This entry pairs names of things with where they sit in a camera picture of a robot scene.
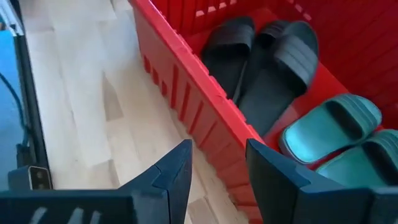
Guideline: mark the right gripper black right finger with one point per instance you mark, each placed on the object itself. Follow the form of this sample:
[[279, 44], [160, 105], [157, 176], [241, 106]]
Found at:
[[280, 193]]

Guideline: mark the grey table-level camera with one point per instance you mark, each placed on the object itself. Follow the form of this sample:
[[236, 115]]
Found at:
[[37, 178]]

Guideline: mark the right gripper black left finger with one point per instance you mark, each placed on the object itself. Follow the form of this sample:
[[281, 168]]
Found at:
[[168, 193]]

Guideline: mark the red plastic bin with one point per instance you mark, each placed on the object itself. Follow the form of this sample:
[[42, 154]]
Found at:
[[199, 102]]

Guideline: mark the blue panel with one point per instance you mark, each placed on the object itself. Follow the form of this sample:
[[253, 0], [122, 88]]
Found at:
[[7, 124]]

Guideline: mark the black table edge rail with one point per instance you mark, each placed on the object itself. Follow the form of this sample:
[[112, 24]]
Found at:
[[31, 102]]

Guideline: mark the teal rubber slide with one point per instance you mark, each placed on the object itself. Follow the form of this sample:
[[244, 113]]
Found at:
[[342, 171], [304, 140]]

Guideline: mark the black rubber slide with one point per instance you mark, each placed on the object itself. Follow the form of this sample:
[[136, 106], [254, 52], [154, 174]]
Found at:
[[227, 68], [267, 102]]

